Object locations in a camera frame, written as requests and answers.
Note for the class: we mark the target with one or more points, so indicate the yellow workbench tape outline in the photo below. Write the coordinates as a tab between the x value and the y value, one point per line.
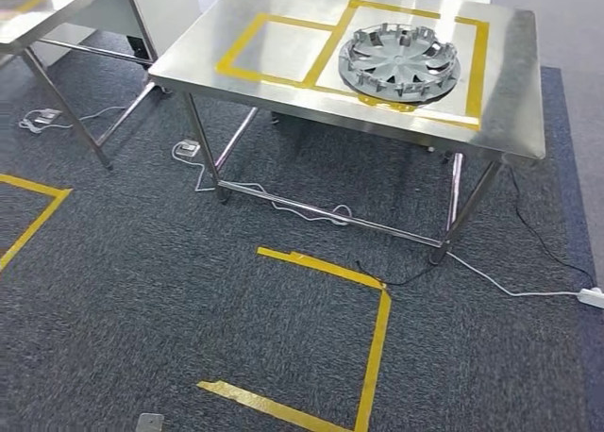
325	54

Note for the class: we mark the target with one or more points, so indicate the grey plastic wheel hubcap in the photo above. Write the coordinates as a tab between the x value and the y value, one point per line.
399	60

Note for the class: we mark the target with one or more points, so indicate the stainless steel workbench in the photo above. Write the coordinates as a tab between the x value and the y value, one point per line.
212	48

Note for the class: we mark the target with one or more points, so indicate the yellow table tape outline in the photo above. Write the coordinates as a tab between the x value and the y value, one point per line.
28	3

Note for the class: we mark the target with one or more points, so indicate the yellow floor tape outline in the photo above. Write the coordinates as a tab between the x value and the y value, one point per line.
38	220
373	367

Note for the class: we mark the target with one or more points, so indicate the stainless steel table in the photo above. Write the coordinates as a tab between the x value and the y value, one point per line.
57	10

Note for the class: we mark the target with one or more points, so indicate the white cabinet panel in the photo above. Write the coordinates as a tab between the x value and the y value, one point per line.
165	10

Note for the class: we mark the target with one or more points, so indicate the white power strip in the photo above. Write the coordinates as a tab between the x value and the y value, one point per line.
592	298

